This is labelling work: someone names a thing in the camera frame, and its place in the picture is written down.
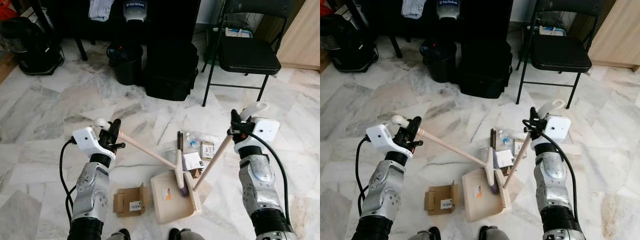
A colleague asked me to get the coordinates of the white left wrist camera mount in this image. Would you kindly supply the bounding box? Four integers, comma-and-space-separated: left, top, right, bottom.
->
365, 124, 412, 161
72, 126, 116, 161

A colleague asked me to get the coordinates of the black round appliance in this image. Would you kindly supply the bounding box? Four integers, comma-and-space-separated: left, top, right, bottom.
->
0, 17, 65, 76
320, 14, 379, 74

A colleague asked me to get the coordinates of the light wooden cabinet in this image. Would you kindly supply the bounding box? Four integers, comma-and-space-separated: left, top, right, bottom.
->
588, 0, 640, 71
276, 0, 321, 71

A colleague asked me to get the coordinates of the white blue flat package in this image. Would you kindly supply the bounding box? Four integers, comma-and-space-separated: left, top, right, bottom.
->
538, 25, 568, 37
224, 27, 254, 39

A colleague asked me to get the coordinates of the small brown cardboard box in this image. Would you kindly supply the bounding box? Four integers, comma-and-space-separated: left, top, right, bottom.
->
424, 180, 461, 216
113, 183, 150, 218

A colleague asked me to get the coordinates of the beige long-handled dustpan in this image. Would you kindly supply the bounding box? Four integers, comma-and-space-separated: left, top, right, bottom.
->
461, 98, 567, 223
150, 101, 271, 225

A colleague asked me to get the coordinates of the black table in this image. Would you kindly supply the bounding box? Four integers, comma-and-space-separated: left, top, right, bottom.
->
345, 0, 515, 59
10, 0, 202, 62

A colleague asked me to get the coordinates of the grey folded cloth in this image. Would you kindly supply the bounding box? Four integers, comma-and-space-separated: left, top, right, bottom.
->
401, 0, 429, 20
89, 0, 115, 23

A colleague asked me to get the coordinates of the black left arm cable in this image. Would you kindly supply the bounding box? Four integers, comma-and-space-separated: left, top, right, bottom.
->
354, 135, 377, 217
58, 137, 82, 224

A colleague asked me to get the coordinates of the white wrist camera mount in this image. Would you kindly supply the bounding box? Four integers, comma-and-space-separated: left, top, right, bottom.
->
72, 126, 116, 161
544, 114, 572, 141
250, 118, 281, 144
365, 124, 412, 161

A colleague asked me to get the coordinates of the white paper packet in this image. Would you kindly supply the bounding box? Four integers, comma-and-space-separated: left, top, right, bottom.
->
494, 149, 516, 169
182, 152, 205, 171

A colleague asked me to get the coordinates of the black waste bin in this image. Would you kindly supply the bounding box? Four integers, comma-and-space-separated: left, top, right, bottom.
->
106, 42, 145, 86
419, 39, 459, 84

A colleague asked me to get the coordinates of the large black bag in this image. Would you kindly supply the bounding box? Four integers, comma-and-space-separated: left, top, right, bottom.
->
457, 39, 514, 100
143, 40, 200, 102

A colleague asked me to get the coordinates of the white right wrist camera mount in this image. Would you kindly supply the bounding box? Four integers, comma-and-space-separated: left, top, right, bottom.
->
250, 118, 281, 144
544, 114, 572, 141

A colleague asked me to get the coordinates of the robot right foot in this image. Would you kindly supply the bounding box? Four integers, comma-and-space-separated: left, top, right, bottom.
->
478, 226, 511, 240
168, 227, 206, 240

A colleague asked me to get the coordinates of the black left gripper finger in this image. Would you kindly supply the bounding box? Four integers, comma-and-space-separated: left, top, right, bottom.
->
108, 119, 123, 144
406, 116, 423, 141

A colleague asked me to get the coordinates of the black folding chair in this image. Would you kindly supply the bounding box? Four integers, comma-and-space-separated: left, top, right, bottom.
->
515, 0, 605, 110
202, 0, 294, 107

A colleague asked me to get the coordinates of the white printed cloth bag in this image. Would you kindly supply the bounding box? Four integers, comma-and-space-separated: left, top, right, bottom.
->
436, 0, 461, 21
122, 0, 150, 24

